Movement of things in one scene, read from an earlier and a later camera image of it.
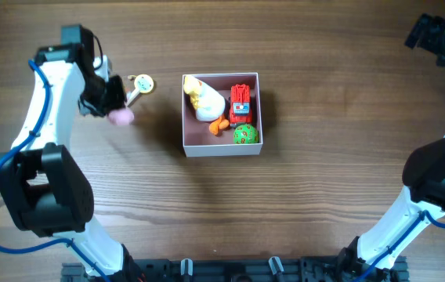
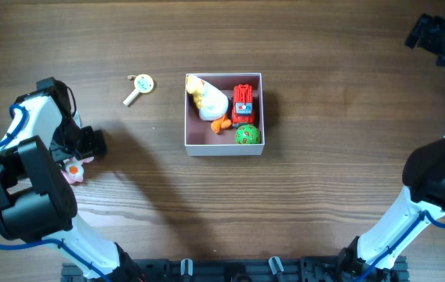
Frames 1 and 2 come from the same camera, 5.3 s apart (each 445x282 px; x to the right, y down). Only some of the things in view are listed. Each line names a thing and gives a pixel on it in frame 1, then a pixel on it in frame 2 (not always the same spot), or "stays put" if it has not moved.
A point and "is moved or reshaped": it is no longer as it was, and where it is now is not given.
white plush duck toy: x=208 y=105 stays put
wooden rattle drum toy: x=143 y=84 stays put
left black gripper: x=117 y=94 → x=92 y=142
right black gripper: x=418 y=30 stays put
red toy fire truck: x=240 y=108 stays put
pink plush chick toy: x=121 y=117 is moved or reshaped
